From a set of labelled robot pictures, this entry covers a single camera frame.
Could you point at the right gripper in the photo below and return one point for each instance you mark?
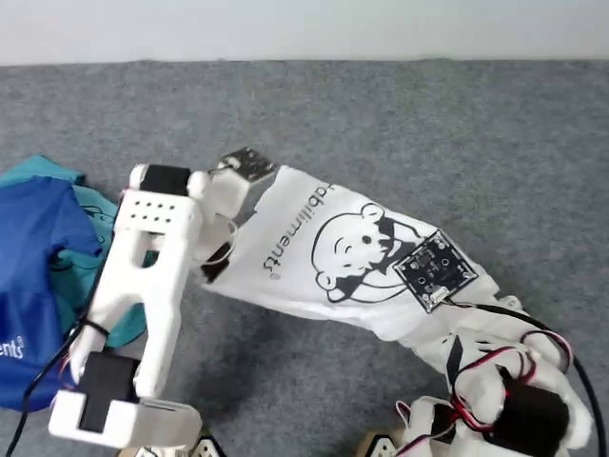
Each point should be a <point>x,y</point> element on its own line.
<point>490,314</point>

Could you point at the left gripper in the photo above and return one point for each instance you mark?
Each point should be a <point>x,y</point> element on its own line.
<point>222,191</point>

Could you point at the white shirt with cartoon print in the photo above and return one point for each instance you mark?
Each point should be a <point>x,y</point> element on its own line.
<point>304,247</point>

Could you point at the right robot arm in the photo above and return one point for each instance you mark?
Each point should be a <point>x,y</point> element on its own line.
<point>528,409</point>

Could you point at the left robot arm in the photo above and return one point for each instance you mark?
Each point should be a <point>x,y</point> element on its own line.
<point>157,266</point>

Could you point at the teal shirt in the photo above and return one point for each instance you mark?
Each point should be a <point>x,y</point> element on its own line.
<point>83,216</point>

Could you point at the blue shirt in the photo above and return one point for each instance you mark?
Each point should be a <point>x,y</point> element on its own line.
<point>33,266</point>

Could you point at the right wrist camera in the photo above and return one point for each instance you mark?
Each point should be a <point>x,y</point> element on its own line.
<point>435,271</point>

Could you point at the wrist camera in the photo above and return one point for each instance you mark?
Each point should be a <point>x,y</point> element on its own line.
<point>435,271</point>
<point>249,164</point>

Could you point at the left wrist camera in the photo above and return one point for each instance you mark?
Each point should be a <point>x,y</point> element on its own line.
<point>249,164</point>

